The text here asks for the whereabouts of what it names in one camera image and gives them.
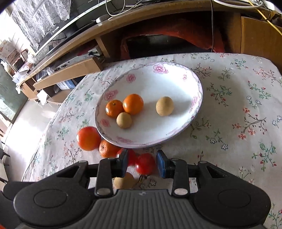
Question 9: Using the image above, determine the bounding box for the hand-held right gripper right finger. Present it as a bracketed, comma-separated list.
[156, 150, 228, 197]

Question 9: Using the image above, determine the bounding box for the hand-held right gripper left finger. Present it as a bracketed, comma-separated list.
[56, 148, 129, 197]

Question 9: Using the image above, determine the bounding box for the small red tomato with calyx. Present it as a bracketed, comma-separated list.
[135, 153, 157, 175]

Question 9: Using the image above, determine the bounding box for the medium brown longan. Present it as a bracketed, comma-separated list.
[113, 172, 138, 190]

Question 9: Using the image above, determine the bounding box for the rough orange mandarin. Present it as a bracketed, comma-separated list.
[99, 140, 120, 158]

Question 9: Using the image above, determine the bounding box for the white floral plate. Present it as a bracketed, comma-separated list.
[95, 62, 203, 148]

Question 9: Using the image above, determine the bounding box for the small brown longan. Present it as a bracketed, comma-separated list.
[116, 112, 133, 129]

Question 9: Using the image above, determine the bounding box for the large red tomato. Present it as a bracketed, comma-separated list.
[77, 126, 102, 151]

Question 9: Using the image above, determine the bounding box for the orange mandarin with stem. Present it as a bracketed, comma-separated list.
[105, 100, 124, 118]

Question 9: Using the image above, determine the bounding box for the large brown longan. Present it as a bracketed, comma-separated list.
[156, 96, 174, 116]

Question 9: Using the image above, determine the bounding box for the smooth orange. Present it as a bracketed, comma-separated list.
[123, 94, 144, 115]

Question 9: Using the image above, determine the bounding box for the floral tablecloth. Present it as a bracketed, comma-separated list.
[22, 52, 282, 229]

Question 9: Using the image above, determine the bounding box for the blue and white box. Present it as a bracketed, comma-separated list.
[56, 80, 77, 91]

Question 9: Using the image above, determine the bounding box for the white paper sheet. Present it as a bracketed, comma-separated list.
[37, 90, 48, 105]

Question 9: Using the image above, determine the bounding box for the silver media player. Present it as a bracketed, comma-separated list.
[52, 54, 97, 72]

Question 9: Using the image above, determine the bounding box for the clear plastic container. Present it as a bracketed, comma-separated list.
[36, 68, 53, 81]

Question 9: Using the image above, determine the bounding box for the black television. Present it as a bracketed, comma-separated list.
[33, 0, 124, 55]

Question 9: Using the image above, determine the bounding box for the wooden television cabinet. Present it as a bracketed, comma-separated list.
[15, 0, 282, 106]

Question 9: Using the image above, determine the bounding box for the white lace cover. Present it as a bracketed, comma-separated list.
[11, 0, 71, 50]

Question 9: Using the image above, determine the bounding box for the thin black cable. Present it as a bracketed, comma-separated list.
[210, 0, 215, 52]

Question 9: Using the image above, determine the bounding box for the thin white cable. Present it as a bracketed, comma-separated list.
[105, 0, 128, 17]

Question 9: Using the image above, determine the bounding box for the thick white cable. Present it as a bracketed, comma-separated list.
[213, 0, 265, 9]

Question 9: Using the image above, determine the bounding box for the yellow cable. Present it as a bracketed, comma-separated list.
[247, 0, 282, 36]

